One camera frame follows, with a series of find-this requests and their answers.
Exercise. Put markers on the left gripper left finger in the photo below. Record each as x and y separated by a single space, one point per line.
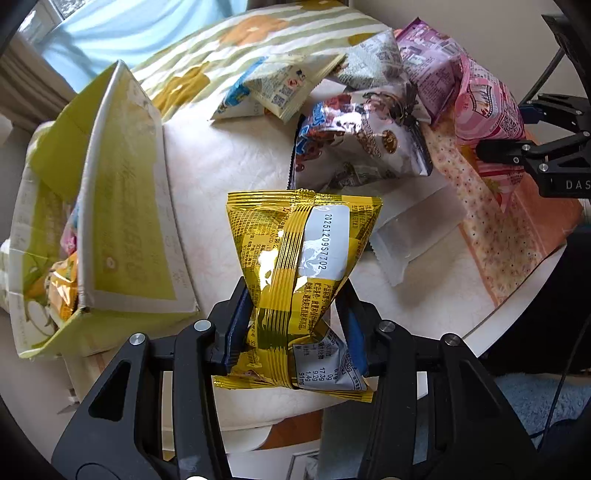
151 414

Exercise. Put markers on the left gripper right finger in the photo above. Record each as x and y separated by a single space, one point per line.
436 411

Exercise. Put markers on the pink snack bag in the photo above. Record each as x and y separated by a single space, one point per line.
486 109

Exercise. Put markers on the orange green snack bag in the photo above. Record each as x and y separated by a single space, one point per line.
62 290

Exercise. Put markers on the purple snack bag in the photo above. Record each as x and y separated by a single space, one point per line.
433 61

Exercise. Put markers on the sponge crunch chocolate bag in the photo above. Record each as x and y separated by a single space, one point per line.
360 137

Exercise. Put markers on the grey newspaper print snack bag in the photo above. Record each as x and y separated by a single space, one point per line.
375 62

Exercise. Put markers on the gold snack bag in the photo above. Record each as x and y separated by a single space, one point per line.
296 249

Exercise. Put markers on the blue cream snack bag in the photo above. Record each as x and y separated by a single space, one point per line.
277 83

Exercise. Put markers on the orange floral towel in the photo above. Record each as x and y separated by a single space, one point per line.
507 244

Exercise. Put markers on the green cardboard box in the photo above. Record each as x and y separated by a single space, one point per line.
95 182

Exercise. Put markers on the floral striped quilt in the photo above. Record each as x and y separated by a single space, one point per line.
203 65

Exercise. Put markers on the left brown curtain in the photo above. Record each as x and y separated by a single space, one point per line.
31 90

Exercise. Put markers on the blue cloth over window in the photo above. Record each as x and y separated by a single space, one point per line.
102 32

